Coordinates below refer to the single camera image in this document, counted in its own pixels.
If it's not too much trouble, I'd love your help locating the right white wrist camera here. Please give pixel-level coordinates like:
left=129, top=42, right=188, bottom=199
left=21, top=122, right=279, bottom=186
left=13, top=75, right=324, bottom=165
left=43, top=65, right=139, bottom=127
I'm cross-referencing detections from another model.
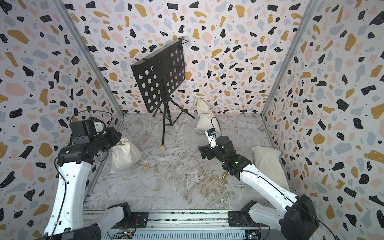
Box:
left=205, top=128, right=217, bottom=149

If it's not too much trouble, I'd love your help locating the right green circuit board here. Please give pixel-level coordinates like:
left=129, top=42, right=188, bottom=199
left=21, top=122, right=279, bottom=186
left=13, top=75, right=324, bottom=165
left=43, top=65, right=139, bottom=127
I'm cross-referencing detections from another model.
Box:
left=245, top=230, right=261, bottom=240

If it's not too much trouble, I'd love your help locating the left green circuit board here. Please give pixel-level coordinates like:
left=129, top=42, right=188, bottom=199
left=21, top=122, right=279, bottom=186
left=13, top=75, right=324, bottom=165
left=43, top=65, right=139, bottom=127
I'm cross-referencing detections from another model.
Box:
left=115, top=229, right=136, bottom=240

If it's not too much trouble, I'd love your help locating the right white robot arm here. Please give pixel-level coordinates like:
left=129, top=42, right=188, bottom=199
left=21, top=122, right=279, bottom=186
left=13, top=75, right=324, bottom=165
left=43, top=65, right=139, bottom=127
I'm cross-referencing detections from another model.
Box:
left=198, top=136, right=320, bottom=240

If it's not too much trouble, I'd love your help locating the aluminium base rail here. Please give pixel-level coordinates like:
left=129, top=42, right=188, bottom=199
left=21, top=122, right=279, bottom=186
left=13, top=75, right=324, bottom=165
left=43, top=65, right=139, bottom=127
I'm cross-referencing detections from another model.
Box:
left=101, top=210, right=284, bottom=240

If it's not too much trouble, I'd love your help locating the green circuit board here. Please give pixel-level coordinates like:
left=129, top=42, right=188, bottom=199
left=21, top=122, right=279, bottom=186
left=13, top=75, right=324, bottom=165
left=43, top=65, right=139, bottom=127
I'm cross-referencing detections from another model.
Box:
left=115, top=229, right=136, bottom=240
left=245, top=230, right=261, bottom=240

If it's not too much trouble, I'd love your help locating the black perforated music stand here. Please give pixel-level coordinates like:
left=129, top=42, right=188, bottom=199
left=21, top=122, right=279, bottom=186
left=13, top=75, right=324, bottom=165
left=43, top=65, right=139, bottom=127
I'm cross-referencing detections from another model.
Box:
left=131, top=38, right=196, bottom=146

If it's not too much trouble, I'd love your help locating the cream cloth bag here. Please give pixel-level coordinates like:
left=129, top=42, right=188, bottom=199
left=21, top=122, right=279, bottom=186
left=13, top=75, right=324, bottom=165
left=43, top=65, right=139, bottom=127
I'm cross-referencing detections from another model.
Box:
left=251, top=146, right=290, bottom=191
left=110, top=136, right=142, bottom=174
left=195, top=99, right=221, bottom=132

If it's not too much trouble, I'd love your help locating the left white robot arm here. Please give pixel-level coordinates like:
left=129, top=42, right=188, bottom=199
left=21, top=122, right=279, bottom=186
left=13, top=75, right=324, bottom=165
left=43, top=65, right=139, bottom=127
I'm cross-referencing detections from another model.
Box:
left=42, top=118, right=133, bottom=240

